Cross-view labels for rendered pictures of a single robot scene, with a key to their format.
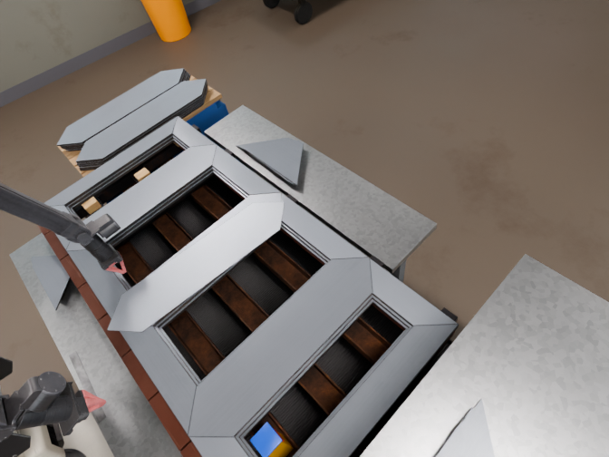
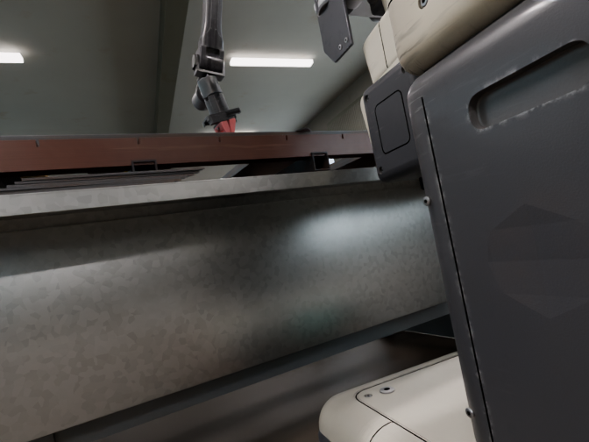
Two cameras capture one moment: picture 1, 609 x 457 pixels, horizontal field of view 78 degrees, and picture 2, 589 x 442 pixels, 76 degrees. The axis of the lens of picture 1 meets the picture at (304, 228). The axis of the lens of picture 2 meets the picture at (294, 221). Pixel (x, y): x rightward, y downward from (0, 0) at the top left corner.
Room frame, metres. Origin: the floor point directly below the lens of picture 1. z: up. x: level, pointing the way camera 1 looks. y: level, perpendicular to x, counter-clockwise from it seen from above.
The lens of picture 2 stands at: (0.60, 1.73, 0.54)
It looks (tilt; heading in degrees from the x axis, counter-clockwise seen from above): 4 degrees up; 274
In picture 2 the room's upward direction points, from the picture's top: 10 degrees counter-clockwise
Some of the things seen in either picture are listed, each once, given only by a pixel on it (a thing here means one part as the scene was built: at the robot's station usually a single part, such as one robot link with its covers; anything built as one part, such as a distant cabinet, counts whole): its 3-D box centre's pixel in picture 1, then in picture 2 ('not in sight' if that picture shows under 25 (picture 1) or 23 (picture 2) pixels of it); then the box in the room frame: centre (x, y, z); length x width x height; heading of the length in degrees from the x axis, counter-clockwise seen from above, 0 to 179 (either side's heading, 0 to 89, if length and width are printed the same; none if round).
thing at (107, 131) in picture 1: (137, 114); not in sight; (1.79, 0.70, 0.82); 0.80 x 0.40 x 0.06; 122
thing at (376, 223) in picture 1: (303, 172); not in sight; (1.18, -0.05, 0.74); 1.20 x 0.26 x 0.03; 32
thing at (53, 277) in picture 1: (55, 272); (92, 192); (1.00, 1.07, 0.70); 0.39 x 0.12 x 0.04; 32
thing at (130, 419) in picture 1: (87, 335); (274, 191); (0.69, 0.91, 0.67); 1.30 x 0.20 x 0.03; 32
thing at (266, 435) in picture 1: (266, 441); not in sight; (0.16, 0.23, 0.88); 0.06 x 0.06 x 0.02; 32
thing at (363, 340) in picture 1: (256, 242); not in sight; (0.89, 0.21, 0.70); 1.66 x 0.08 x 0.05; 32
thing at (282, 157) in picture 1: (279, 152); not in sight; (1.30, 0.03, 0.77); 0.45 x 0.20 x 0.04; 32
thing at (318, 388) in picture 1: (215, 277); not in sight; (0.78, 0.38, 0.70); 1.66 x 0.08 x 0.05; 32
